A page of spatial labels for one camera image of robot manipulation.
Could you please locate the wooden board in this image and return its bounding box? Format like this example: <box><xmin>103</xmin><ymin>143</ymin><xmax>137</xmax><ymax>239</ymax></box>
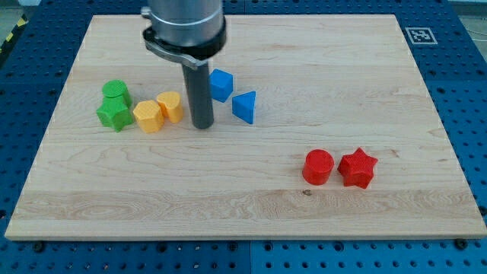
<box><xmin>5</xmin><ymin>14</ymin><xmax>486</xmax><ymax>241</ymax></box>

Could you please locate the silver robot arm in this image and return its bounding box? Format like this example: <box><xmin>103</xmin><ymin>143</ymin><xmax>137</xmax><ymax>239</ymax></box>
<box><xmin>141</xmin><ymin>0</ymin><xmax>227</xmax><ymax>129</ymax></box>

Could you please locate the white fiducial marker tag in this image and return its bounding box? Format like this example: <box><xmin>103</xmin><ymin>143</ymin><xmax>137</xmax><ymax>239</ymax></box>
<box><xmin>406</xmin><ymin>27</ymin><xmax>438</xmax><ymax>45</ymax></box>

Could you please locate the blue cube block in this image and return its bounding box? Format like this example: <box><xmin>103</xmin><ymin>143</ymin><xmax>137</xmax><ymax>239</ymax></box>
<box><xmin>209</xmin><ymin>68</ymin><xmax>234</xmax><ymax>103</ymax></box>

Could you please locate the red cylinder block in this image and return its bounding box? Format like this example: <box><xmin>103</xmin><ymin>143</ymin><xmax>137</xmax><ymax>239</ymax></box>
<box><xmin>301</xmin><ymin>149</ymin><xmax>335</xmax><ymax>186</ymax></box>

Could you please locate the blue triangle block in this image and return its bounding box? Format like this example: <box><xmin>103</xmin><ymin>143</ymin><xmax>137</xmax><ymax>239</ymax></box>
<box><xmin>232</xmin><ymin>91</ymin><xmax>256</xmax><ymax>124</ymax></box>

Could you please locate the yellow heart block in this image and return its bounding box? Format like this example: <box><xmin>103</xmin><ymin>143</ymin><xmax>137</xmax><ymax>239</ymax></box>
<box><xmin>156</xmin><ymin>91</ymin><xmax>183</xmax><ymax>123</ymax></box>

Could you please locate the green star block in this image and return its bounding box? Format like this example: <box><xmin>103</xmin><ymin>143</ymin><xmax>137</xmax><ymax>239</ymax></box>
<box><xmin>96</xmin><ymin>97</ymin><xmax>134</xmax><ymax>132</ymax></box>

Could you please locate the yellow hexagon block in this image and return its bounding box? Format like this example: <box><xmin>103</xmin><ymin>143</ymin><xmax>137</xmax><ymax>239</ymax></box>
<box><xmin>133</xmin><ymin>100</ymin><xmax>164</xmax><ymax>133</ymax></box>

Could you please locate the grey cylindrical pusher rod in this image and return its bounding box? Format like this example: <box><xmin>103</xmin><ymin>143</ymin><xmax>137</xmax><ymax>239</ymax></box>
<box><xmin>183</xmin><ymin>60</ymin><xmax>214</xmax><ymax>129</ymax></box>

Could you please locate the red star block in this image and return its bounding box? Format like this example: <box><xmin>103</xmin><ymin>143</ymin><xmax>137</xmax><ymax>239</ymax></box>
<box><xmin>338</xmin><ymin>148</ymin><xmax>378</xmax><ymax>189</ymax></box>

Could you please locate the green cylinder block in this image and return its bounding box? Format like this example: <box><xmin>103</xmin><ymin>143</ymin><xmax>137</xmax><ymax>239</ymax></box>
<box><xmin>102</xmin><ymin>79</ymin><xmax>132</xmax><ymax>107</ymax></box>

